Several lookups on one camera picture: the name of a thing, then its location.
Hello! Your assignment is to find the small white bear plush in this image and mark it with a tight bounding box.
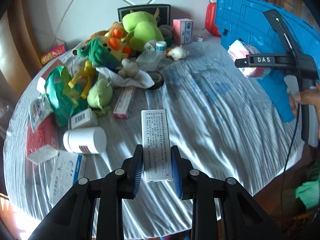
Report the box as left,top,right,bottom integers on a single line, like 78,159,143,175
118,59,139,79

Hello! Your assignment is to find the yellow duck plush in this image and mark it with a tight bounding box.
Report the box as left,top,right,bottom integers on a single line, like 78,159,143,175
99,28,132,61

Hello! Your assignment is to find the cream plush with orange bow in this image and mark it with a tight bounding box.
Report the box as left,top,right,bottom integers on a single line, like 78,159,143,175
166,46,189,61

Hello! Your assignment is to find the large green plush toy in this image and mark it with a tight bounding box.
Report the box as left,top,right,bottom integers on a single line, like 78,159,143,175
122,11,164,52

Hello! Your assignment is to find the brown bear plush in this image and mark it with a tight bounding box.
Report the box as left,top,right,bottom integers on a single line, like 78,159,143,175
83,22,127,44

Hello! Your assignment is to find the black gift bag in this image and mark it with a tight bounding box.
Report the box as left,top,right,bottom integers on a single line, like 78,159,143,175
117,4,171,26

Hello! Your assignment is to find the blue white medicine box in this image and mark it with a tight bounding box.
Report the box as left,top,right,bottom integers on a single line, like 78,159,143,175
49,151,87,205

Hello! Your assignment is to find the black tape roll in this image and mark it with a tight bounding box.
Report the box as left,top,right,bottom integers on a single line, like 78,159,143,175
147,71,164,90

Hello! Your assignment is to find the pink tissue pack box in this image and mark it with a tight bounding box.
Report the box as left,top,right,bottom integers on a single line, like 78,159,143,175
172,18,193,46

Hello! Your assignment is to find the blue plastic storage crate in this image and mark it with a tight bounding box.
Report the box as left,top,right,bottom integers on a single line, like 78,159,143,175
214,0,320,123

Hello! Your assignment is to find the red plastic case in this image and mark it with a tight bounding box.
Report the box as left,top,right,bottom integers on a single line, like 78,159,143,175
204,2,221,37

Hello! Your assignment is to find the red snack can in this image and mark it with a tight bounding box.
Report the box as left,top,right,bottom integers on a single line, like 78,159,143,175
40,43,67,65

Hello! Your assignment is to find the small green frog plush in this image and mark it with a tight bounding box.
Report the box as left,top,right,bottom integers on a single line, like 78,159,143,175
87,79,113,116

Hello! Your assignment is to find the barcode white small box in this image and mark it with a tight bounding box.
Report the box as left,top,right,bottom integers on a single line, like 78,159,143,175
68,108,99,130

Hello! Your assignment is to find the red paper packet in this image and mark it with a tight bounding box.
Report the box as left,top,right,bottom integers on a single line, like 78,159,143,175
25,114,59,165

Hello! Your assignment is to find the person's right hand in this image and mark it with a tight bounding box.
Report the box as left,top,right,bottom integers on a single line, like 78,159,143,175
286,81,320,124

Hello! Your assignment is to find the clear plastic floss box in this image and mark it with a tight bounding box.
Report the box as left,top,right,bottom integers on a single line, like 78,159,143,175
136,50,161,72

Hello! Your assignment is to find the small white teal-label bottle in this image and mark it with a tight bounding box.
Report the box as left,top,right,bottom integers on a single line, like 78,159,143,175
156,41,167,56

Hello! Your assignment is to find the yellow plastic clip toy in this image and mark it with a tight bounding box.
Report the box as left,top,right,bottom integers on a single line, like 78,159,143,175
68,60,97,100

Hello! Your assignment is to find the large white pill bottle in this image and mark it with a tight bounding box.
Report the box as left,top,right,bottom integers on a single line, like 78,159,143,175
63,126,107,154

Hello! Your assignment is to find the grey fluffy plush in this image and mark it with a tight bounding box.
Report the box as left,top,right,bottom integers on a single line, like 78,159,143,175
159,24,173,41

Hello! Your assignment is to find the pink white tissue packet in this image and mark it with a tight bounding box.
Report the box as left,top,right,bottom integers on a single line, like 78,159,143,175
227,39,272,80

